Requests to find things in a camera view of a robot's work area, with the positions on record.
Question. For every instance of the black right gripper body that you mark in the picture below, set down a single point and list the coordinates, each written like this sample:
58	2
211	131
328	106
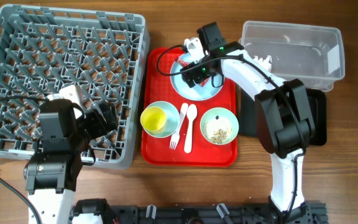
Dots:
199	70

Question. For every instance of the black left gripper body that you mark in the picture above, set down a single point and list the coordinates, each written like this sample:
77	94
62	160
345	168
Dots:
94	126

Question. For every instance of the yellow plastic cup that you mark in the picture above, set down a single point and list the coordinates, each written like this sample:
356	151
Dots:
153	119

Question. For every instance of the green bowl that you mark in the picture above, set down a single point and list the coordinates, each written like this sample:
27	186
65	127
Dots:
217	113

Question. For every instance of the light blue small bowl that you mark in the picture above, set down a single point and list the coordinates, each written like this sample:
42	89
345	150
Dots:
172	119

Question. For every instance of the rice and food scraps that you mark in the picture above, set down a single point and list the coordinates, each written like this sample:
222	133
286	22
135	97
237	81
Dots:
218	131

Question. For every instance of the red snack wrapper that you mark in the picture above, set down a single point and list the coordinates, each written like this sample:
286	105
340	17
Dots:
185	64

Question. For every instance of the white napkin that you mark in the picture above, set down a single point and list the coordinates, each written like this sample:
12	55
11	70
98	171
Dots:
266	62

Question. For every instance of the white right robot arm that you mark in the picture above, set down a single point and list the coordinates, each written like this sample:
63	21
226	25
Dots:
284	120

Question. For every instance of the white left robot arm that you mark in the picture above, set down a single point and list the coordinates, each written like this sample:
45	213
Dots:
51	173

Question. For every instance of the grey plastic dishwasher rack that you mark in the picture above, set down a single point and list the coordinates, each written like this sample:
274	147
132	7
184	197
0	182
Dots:
102	55

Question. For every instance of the clear plastic waste bin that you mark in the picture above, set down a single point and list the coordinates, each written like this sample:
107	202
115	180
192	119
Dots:
312	54

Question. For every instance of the black waste tray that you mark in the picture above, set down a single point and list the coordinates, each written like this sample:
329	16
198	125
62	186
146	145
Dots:
317	102

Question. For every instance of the light blue plate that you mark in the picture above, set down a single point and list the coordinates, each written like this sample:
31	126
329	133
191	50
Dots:
198	93

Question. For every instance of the white plastic fork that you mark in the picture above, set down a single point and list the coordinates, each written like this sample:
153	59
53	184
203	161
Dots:
176	135

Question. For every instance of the white plastic spoon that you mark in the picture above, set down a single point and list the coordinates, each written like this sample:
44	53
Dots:
191	115

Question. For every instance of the red plastic tray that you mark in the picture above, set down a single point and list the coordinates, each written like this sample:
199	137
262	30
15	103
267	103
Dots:
156	151

